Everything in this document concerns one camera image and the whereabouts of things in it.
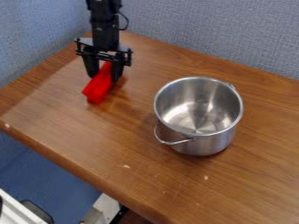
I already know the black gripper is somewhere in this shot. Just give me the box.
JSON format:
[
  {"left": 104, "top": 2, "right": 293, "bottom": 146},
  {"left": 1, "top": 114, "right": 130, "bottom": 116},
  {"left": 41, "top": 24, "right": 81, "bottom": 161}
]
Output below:
[{"left": 74, "top": 38, "right": 133, "bottom": 83}]

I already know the stainless steel pot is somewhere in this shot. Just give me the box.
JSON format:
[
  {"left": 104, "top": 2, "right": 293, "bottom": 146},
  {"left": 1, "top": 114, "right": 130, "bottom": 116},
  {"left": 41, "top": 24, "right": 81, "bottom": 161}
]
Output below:
[{"left": 153, "top": 76, "right": 244, "bottom": 156}]

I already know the red rectangular block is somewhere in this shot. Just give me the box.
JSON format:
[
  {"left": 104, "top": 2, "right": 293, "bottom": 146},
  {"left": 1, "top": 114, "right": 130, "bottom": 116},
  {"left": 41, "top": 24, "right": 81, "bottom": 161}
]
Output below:
[{"left": 81, "top": 62, "right": 113, "bottom": 104}]

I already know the white furniture piece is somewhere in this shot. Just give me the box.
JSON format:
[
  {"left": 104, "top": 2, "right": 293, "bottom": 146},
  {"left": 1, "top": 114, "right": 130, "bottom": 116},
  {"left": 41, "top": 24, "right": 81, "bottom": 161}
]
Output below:
[{"left": 0, "top": 188, "right": 46, "bottom": 224}]

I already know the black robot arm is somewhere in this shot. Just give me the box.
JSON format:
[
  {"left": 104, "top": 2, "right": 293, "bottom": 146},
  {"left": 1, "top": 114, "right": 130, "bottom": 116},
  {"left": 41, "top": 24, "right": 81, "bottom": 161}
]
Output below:
[{"left": 74, "top": 0, "right": 133, "bottom": 83}]

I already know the white table leg base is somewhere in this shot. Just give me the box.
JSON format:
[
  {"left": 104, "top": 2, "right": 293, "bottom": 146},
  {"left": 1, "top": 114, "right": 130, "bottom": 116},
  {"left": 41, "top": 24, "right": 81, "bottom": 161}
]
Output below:
[{"left": 78, "top": 193, "right": 120, "bottom": 224}]

